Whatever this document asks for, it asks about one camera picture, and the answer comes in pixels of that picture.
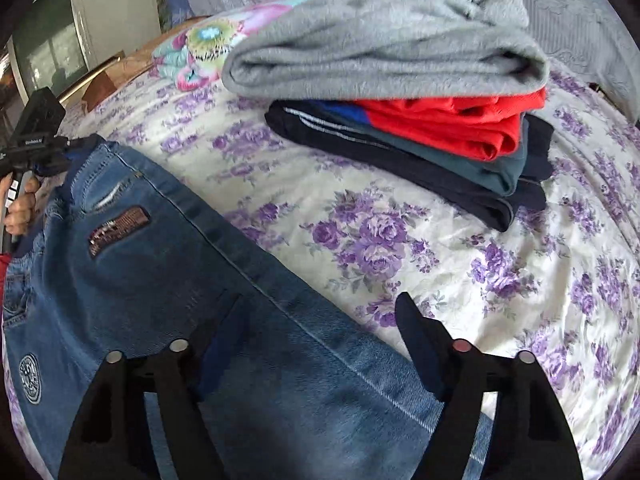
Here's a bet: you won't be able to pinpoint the colourful flower print blanket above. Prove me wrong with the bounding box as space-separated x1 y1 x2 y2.
149 0 328 93

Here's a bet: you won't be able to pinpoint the person's left hand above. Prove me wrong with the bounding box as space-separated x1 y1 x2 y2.
5 179 42 237

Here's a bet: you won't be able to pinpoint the folded red garment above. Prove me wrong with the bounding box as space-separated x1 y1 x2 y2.
356 86 549 162

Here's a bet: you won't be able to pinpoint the grey folded sweatshirt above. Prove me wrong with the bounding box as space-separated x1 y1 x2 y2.
221 0 551 99

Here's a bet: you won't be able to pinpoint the wooden bed frame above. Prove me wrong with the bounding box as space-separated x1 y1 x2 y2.
62 15 211 113

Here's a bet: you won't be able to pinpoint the small pale lace pillow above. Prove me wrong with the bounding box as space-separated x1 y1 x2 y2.
512 0 640 123

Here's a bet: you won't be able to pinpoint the folded teal garment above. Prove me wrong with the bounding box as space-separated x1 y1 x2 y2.
350 119 531 197

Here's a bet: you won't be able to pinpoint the blue denim pants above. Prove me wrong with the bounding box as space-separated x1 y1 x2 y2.
0 135 497 480

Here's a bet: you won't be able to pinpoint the purple floral bedspread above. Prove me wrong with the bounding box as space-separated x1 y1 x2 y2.
0 57 640 480

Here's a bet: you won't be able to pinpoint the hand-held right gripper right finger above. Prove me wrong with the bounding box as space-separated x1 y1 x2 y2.
395 291 585 480

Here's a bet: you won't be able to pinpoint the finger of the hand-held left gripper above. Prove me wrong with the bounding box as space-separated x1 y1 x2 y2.
64 134 107 162

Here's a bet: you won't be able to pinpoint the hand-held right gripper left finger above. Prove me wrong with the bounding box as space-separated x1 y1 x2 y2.
57 292 251 480

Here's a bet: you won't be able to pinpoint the folded navy striped garment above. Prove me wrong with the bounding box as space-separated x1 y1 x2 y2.
264 100 557 234

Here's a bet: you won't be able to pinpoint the folded blue garment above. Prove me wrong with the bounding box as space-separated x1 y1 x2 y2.
314 100 372 129

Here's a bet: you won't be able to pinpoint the old CRT television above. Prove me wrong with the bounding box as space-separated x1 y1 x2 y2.
7 0 93 88

